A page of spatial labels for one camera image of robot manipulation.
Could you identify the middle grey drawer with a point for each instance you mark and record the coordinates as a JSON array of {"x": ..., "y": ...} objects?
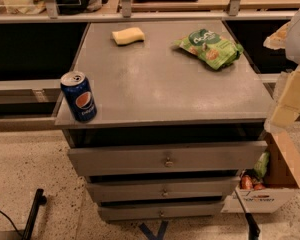
[{"x": 141, "y": 190}]

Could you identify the grey metal railing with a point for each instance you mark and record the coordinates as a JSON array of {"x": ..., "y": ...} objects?
[{"x": 125, "y": 10}]

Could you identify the grey drawer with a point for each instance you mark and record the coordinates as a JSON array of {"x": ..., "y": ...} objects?
[
  {"x": 166, "y": 158},
  {"x": 141, "y": 190},
  {"x": 159, "y": 211}
]

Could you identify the top grey drawer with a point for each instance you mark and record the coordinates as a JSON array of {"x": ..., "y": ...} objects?
[{"x": 166, "y": 158}]

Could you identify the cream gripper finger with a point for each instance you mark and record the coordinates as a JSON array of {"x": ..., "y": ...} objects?
[
  {"x": 285, "y": 108},
  {"x": 277, "y": 40}
]

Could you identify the blue pepsi can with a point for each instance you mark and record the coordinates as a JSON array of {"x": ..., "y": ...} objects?
[{"x": 78, "y": 94}]

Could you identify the orange snack packs in box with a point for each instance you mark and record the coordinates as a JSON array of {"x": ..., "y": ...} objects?
[{"x": 251, "y": 183}]

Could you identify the cardboard box with snacks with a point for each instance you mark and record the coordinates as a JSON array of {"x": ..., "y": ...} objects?
[{"x": 281, "y": 181}]

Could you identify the black tool handle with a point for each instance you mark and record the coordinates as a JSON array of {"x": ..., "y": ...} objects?
[{"x": 253, "y": 228}]

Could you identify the yellow sponge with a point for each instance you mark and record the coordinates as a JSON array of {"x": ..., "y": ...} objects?
[{"x": 128, "y": 36}]

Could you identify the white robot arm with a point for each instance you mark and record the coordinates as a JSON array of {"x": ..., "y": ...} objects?
[{"x": 292, "y": 47}]

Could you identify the black bar on floor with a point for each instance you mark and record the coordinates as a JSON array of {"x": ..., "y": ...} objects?
[{"x": 39, "y": 200}]

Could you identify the green snack bag in box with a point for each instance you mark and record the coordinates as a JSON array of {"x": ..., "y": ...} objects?
[{"x": 260, "y": 168}]

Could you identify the grey drawer cabinet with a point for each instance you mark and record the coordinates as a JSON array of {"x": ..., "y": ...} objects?
[{"x": 152, "y": 93}]

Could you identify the bottom grey drawer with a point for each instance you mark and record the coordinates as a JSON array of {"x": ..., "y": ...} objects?
[{"x": 159, "y": 211}]

